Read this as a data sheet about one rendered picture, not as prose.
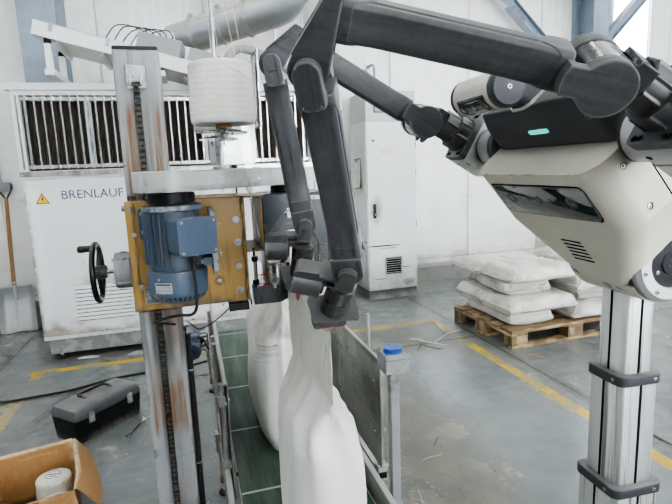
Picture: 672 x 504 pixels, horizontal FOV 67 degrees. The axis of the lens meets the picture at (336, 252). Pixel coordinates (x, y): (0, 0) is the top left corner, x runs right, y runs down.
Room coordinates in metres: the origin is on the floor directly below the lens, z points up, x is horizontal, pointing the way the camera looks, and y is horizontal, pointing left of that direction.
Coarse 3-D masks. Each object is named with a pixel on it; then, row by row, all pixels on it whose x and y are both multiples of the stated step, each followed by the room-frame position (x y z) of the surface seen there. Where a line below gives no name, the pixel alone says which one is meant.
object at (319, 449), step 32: (320, 352) 1.15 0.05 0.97; (288, 384) 1.30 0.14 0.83; (320, 384) 1.17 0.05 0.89; (288, 416) 1.18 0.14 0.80; (320, 416) 1.09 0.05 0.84; (352, 416) 1.14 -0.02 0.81; (288, 448) 1.16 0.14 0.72; (320, 448) 1.04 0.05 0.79; (352, 448) 1.06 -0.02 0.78; (288, 480) 1.16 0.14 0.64; (320, 480) 1.03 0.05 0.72; (352, 480) 1.05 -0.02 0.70
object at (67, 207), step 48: (48, 96) 3.86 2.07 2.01; (96, 96) 3.94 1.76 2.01; (48, 144) 3.78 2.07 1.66; (96, 144) 3.96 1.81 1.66; (192, 144) 4.15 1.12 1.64; (48, 192) 3.78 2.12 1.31; (96, 192) 3.87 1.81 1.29; (240, 192) 4.17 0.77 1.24; (48, 240) 3.77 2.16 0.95; (96, 240) 3.86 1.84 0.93; (48, 288) 3.76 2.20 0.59; (48, 336) 3.74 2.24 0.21; (96, 336) 3.87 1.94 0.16
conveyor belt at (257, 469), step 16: (224, 336) 3.07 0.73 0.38; (240, 336) 3.06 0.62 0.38; (224, 352) 2.78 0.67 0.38; (240, 352) 2.77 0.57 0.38; (224, 368) 2.54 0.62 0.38; (240, 368) 2.53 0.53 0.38; (240, 384) 2.33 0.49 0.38; (240, 400) 2.16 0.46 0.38; (240, 416) 2.00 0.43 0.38; (256, 416) 2.00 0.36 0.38; (240, 432) 1.87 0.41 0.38; (256, 432) 1.87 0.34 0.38; (240, 448) 1.75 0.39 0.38; (256, 448) 1.75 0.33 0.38; (272, 448) 1.74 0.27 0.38; (240, 464) 1.65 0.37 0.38; (256, 464) 1.64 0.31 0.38; (272, 464) 1.64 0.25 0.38; (240, 480) 1.55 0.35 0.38; (256, 480) 1.55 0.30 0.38; (272, 480) 1.55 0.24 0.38; (256, 496) 1.46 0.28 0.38; (272, 496) 1.46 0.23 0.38; (368, 496) 1.44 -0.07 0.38
